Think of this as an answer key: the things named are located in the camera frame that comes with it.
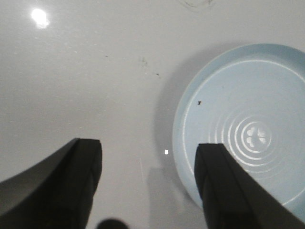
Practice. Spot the light blue round plate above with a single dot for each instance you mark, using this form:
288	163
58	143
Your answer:
252	100

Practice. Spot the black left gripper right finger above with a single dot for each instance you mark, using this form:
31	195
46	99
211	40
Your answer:
231	198

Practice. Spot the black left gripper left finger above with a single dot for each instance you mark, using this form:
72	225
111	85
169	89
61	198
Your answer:
56	193

